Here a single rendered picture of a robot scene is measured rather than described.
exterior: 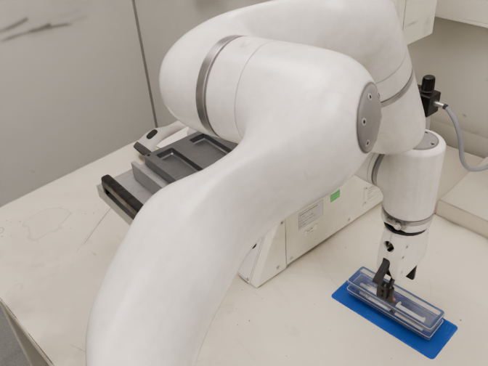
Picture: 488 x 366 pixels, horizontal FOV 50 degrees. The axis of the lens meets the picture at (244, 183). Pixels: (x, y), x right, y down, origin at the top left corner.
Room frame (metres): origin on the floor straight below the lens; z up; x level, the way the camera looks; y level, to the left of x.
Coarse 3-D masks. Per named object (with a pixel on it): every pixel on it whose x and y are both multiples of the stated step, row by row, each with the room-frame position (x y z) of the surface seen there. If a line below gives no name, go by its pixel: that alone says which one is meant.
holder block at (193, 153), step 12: (180, 144) 0.98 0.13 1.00; (192, 144) 0.97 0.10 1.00; (204, 144) 0.99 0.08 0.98; (216, 144) 0.98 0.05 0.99; (228, 144) 0.96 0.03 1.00; (144, 156) 0.94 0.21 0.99; (156, 156) 0.93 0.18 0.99; (168, 156) 0.95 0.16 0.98; (180, 156) 0.94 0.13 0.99; (192, 156) 0.92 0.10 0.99; (204, 156) 0.92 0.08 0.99; (216, 156) 0.94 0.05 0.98; (156, 168) 0.90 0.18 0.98; (168, 168) 0.88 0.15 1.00; (180, 168) 0.90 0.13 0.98; (192, 168) 0.90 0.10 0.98; (204, 168) 0.87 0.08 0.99; (168, 180) 0.87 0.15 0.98
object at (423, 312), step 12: (360, 276) 0.74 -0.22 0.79; (372, 276) 0.74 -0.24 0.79; (372, 288) 0.71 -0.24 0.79; (396, 288) 0.70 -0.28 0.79; (396, 300) 0.67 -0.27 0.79; (408, 300) 0.67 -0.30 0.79; (420, 300) 0.67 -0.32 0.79; (408, 312) 0.64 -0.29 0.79; (420, 312) 0.64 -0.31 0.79; (432, 312) 0.64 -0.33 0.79; (432, 324) 0.61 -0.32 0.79
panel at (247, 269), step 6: (258, 246) 0.81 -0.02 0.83; (252, 252) 0.81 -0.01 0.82; (258, 252) 0.80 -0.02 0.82; (246, 258) 0.82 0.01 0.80; (252, 258) 0.81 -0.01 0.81; (246, 264) 0.81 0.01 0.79; (252, 264) 0.80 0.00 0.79; (240, 270) 0.81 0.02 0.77; (246, 270) 0.80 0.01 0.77; (252, 270) 0.79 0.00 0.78; (246, 276) 0.79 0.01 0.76
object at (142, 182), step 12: (132, 168) 0.89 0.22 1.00; (144, 168) 0.87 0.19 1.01; (120, 180) 0.89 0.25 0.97; (132, 180) 0.89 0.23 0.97; (144, 180) 0.86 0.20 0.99; (156, 180) 0.83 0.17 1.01; (132, 192) 0.85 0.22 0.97; (144, 192) 0.84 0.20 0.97; (108, 204) 0.85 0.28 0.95; (120, 204) 0.81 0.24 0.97; (132, 216) 0.77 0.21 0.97
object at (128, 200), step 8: (104, 176) 0.85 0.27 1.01; (104, 184) 0.84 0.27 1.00; (112, 184) 0.82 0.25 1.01; (120, 184) 0.82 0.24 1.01; (112, 192) 0.82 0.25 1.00; (120, 192) 0.80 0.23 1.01; (128, 192) 0.79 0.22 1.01; (120, 200) 0.79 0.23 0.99; (128, 200) 0.77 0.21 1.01; (136, 200) 0.77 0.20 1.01; (128, 208) 0.77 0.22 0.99; (136, 208) 0.75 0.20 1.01
